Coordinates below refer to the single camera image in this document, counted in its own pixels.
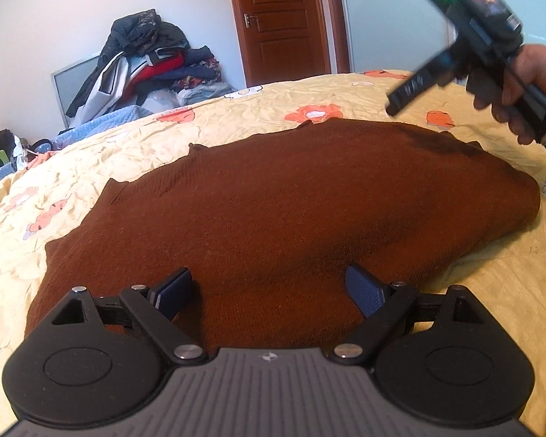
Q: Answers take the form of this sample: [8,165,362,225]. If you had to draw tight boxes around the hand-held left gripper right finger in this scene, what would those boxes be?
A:
[332,263,487,366]

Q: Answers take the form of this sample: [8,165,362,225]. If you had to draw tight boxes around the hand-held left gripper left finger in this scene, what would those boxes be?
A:
[51,266,209,365]

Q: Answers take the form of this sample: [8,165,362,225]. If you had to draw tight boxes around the brown knit sweater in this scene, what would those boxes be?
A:
[25,117,541,356]

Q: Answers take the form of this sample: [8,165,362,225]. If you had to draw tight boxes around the pile of clothes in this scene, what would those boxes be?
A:
[66,8,238,118]

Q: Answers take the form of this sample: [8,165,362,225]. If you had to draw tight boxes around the person's right hand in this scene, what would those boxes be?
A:
[473,44,546,146]

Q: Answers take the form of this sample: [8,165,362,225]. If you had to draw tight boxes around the white sliding wardrobe door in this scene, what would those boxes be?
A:
[341,0,546,83]

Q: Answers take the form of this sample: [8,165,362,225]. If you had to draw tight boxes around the yellow printed bedspread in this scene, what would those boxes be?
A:
[0,69,546,437]

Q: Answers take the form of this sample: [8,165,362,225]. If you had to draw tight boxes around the brown wooden door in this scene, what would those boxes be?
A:
[225,0,351,88]

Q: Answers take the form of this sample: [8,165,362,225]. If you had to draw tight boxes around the white crumpled bag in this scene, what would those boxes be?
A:
[11,139,33,170]

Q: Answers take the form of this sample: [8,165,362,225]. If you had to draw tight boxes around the grey framed panel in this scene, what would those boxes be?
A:
[50,54,103,129]

